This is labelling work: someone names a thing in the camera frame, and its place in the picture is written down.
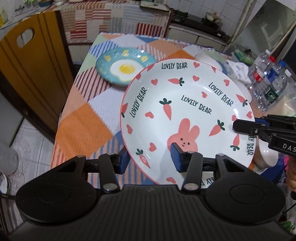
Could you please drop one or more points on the white bowl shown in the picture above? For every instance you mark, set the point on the white bowl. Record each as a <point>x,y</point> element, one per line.
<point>266,155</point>
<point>205,59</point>

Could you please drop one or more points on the red label water bottle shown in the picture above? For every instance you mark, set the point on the red label water bottle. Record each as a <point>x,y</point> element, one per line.
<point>260,69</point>

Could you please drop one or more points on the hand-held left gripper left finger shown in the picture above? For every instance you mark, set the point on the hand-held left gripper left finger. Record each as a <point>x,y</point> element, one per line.
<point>123,161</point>

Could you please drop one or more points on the green plastic basket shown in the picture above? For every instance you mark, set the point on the green plastic basket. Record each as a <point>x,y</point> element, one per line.
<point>245,55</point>

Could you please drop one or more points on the green label water bottle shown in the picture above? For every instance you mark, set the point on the green label water bottle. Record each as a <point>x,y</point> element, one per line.
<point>274,92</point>

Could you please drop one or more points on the black gas stove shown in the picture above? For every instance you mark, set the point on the black gas stove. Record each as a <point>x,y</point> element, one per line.
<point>198,25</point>

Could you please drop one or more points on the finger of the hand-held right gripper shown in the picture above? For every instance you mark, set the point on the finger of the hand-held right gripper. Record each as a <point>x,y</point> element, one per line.
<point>247,127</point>
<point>277,119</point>

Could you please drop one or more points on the white tissue box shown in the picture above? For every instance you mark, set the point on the white tissue box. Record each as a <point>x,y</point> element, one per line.
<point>237,70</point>

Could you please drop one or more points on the white rabbit carrot plate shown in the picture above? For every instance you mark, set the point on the white rabbit carrot plate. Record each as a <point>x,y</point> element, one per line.
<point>185,92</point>

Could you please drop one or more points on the yellow chair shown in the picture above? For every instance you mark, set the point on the yellow chair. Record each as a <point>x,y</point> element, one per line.
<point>34,76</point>

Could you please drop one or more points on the white shoe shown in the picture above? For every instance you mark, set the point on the white shoe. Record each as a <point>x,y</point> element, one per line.
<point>3,184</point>

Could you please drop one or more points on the blue fried egg plate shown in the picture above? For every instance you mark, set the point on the blue fried egg plate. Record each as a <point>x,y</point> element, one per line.
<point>124,68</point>

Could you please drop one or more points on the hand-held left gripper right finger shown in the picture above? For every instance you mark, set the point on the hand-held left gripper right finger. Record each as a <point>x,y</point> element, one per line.
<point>175,157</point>

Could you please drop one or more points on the patchwork tablecloth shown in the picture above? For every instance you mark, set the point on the patchwork tablecloth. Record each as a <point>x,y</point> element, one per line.
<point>81,120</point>

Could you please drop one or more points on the striped counter cloth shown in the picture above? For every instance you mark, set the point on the striped counter cloth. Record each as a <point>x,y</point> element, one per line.
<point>111,20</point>

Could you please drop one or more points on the blue label water bottle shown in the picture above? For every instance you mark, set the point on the blue label water bottle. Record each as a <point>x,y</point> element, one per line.
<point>275,75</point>

